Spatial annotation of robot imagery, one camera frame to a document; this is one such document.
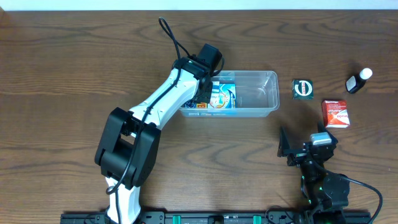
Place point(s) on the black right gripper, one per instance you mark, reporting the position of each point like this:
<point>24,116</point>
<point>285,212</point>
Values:
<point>284,150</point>

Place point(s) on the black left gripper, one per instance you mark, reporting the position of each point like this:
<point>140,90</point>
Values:
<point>208,96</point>

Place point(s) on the white Panadol caplets box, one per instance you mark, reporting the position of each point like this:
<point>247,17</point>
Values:
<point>215,89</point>

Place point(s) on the blue fever patch box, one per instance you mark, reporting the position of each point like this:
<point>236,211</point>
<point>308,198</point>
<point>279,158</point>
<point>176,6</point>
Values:
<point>225,100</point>

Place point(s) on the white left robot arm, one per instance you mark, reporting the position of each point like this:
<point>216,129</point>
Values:
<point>130,140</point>

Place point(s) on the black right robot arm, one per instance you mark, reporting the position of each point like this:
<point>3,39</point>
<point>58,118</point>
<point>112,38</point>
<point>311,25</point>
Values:
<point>326,193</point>

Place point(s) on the clear plastic container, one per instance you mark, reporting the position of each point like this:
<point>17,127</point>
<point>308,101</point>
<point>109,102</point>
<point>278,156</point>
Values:
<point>257,95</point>

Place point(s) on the red medicine box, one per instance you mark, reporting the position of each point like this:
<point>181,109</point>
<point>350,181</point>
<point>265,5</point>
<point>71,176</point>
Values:
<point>335,114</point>

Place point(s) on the green Zam-Buk box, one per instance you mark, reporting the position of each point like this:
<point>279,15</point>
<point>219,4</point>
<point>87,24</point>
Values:
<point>302,90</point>

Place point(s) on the dark bottle white cap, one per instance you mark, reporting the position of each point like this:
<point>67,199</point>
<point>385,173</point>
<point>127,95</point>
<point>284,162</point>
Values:
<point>357,81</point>

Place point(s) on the black mounting rail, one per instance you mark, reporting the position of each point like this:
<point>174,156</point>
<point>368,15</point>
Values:
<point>272,216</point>

